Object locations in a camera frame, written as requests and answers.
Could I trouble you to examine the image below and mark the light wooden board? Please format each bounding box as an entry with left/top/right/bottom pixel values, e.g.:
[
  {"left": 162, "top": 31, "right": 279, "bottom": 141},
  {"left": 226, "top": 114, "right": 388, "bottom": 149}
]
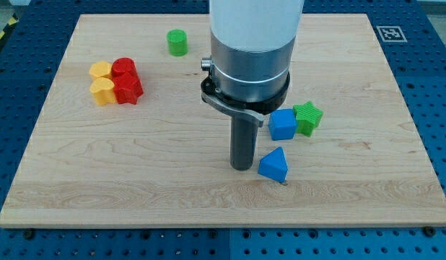
[{"left": 0, "top": 14, "right": 446, "bottom": 229}]

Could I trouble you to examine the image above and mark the green cylinder block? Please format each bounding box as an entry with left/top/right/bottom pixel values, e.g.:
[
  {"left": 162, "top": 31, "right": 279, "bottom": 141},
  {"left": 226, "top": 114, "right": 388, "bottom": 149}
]
[{"left": 166, "top": 29, "right": 188, "bottom": 56}]

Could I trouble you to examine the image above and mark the red cylinder block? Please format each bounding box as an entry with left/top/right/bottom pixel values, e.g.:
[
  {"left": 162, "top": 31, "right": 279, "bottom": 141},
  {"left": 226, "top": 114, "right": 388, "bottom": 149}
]
[{"left": 111, "top": 57, "right": 138, "bottom": 77}]

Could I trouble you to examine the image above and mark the blue cube block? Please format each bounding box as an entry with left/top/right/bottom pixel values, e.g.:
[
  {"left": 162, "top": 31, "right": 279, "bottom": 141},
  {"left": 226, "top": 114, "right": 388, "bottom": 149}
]
[{"left": 268, "top": 109, "right": 297, "bottom": 141}]

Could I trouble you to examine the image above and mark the green star block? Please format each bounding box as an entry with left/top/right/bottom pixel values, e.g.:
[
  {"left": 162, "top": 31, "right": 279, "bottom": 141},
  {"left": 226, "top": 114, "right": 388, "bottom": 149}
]
[{"left": 292, "top": 101, "right": 323, "bottom": 137}]

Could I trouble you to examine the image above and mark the blue triangle block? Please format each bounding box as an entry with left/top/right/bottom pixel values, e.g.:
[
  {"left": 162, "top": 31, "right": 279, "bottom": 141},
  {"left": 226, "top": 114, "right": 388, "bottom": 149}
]
[{"left": 258, "top": 147, "right": 288, "bottom": 183}]

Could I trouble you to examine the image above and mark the yellow heart block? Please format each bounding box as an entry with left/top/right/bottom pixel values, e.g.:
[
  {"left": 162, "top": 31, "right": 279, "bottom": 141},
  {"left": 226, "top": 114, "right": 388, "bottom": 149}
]
[{"left": 89, "top": 77, "right": 117, "bottom": 106}]

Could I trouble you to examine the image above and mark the red star block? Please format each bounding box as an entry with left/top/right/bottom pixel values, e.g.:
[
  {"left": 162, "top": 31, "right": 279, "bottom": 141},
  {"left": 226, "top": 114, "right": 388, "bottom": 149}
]
[{"left": 113, "top": 73, "right": 144, "bottom": 105}]

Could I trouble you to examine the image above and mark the black flange with grey bracket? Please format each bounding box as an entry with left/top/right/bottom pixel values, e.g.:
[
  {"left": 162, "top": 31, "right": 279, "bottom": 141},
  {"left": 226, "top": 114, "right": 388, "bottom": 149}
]
[{"left": 201, "top": 72, "right": 290, "bottom": 127}]

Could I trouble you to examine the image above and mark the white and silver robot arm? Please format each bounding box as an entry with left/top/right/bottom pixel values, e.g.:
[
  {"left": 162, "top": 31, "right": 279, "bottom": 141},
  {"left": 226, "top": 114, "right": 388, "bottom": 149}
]
[{"left": 201, "top": 0, "right": 305, "bottom": 170}]

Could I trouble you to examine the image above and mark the white fiducial marker tag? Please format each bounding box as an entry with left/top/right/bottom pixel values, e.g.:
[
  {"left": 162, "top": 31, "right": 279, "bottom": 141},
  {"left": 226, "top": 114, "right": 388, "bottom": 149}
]
[{"left": 376, "top": 25, "right": 407, "bottom": 43}]

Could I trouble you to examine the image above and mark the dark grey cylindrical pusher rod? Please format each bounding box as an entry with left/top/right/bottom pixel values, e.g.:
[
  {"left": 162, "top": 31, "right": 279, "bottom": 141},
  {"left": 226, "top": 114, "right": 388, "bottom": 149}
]
[{"left": 230, "top": 117, "right": 258, "bottom": 170}]

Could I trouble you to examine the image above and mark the yellow hexagon block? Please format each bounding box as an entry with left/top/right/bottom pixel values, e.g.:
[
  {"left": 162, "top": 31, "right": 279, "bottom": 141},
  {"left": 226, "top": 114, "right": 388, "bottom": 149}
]
[{"left": 89, "top": 61, "right": 112, "bottom": 81}]

